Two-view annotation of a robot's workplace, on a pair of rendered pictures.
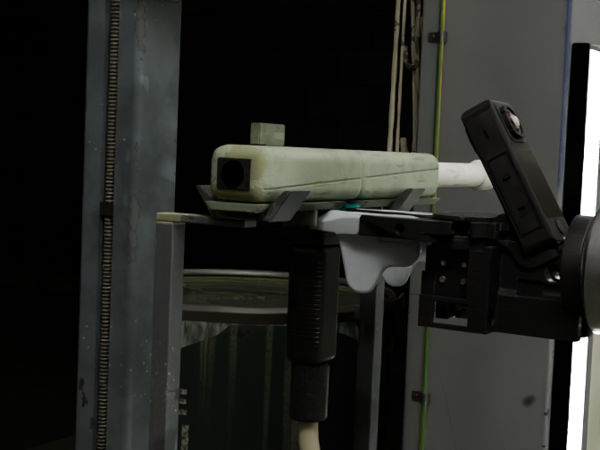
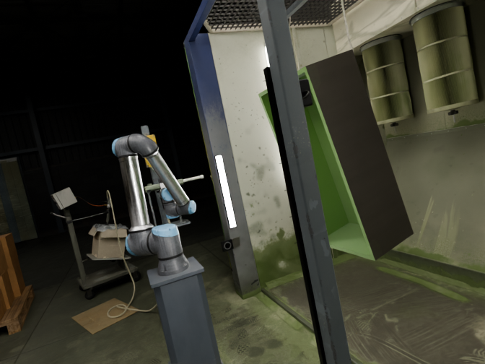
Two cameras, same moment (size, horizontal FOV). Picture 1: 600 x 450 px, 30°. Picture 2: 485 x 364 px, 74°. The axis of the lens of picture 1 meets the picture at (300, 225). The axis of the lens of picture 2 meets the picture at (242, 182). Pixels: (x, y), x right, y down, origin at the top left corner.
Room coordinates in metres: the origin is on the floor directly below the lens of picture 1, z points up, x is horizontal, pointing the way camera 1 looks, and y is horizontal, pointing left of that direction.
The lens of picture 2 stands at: (-0.69, -2.19, 1.23)
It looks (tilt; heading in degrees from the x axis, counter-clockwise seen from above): 5 degrees down; 40
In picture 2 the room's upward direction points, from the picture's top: 12 degrees counter-clockwise
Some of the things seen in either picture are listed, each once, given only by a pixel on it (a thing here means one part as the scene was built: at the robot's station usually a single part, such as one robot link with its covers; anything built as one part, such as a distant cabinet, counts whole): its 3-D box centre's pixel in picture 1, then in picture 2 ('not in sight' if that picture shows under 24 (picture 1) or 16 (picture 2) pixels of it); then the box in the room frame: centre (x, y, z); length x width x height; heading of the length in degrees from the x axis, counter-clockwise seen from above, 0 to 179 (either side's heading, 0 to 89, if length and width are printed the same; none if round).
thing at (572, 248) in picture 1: (509, 269); not in sight; (0.80, -0.15, 1.06); 0.12 x 0.08 x 0.09; 60
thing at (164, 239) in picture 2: not in sight; (165, 240); (0.43, -0.56, 0.83); 0.17 x 0.15 x 0.18; 107
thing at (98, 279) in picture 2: not in sight; (94, 236); (1.02, 1.71, 0.64); 0.73 x 0.50 x 1.27; 164
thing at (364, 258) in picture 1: (361, 253); not in sight; (0.83, -0.05, 1.07); 0.09 x 0.03 x 0.06; 69
